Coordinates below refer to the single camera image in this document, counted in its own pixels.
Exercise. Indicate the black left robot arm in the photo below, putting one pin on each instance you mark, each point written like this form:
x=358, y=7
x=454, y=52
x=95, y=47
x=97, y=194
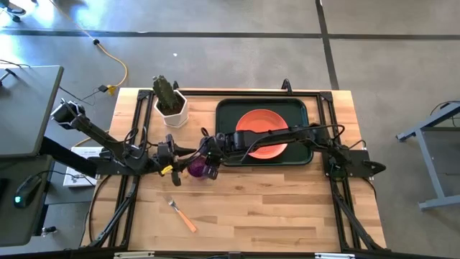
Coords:
x=93, y=131

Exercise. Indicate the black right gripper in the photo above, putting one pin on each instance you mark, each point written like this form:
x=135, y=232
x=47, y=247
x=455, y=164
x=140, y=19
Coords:
x=215, y=147

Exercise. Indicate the grey metal table frame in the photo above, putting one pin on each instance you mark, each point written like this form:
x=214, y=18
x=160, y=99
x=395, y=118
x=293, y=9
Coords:
x=427, y=162

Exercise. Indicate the orange plastic plate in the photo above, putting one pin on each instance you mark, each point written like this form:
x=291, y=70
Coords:
x=258, y=120

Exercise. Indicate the grey desk top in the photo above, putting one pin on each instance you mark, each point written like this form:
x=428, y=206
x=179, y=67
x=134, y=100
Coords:
x=25, y=108

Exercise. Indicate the dark table clamp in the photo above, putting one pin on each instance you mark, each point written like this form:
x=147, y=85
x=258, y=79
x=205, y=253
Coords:
x=175, y=85
x=286, y=87

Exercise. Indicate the aluminium angle bracket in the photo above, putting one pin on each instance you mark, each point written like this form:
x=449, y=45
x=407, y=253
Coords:
x=334, y=256
x=133, y=255

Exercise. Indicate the purple faceted plastic cup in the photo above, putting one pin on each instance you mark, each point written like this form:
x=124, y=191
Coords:
x=196, y=168

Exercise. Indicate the office chair base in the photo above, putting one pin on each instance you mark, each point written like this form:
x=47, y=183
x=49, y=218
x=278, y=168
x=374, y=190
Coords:
x=14, y=10

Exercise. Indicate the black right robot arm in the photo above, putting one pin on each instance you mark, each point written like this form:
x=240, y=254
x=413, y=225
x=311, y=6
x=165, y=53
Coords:
x=273, y=138

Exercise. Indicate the dark desk surface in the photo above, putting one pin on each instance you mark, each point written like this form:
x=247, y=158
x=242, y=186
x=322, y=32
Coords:
x=14, y=226

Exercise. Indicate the white cardboard box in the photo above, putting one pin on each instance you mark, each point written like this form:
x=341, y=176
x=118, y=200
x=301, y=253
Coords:
x=77, y=180

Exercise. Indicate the black computer mouse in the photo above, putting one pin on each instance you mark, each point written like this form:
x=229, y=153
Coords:
x=27, y=188

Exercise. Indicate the green cactus plant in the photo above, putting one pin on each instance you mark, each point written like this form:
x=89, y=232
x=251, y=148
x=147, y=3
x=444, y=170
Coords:
x=163, y=91

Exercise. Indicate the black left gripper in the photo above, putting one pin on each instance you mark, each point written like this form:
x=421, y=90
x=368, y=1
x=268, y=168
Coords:
x=166, y=149

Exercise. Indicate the dark green plastic tray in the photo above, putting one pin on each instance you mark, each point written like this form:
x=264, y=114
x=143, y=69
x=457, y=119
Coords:
x=230, y=115

